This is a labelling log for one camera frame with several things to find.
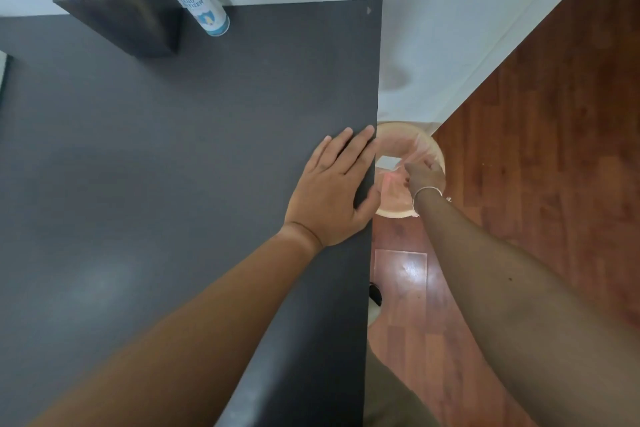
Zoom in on person's left forearm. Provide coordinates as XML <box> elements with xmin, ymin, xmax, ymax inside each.
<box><xmin>27</xmin><ymin>223</ymin><xmax>324</xmax><ymax>427</ymax></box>

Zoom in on person's right hand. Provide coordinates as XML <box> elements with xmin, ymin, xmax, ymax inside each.
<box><xmin>404</xmin><ymin>159</ymin><xmax>447</xmax><ymax>203</ymax></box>

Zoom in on black desk organiser box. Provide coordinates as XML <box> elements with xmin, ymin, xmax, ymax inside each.
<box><xmin>52</xmin><ymin>0</ymin><xmax>182</xmax><ymax>59</ymax></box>

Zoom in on person's right forearm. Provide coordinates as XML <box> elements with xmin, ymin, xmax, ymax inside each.
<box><xmin>413</xmin><ymin>188</ymin><xmax>640</xmax><ymax>427</ymax></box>

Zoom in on round waste bin pink liner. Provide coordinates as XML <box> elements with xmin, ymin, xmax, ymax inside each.
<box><xmin>374</xmin><ymin>121</ymin><xmax>447</xmax><ymax>219</ymax></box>

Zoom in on olive trousers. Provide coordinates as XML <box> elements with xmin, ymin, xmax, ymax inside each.
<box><xmin>362</xmin><ymin>339</ymin><xmax>442</xmax><ymax>427</ymax></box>

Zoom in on person's left hand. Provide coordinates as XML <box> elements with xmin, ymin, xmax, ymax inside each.
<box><xmin>283</xmin><ymin>125</ymin><xmax>382</xmax><ymax>249</ymax></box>

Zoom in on silver wrist bangle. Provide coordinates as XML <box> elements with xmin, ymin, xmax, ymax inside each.
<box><xmin>411</xmin><ymin>186</ymin><xmax>445</xmax><ymax>215</ymax></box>

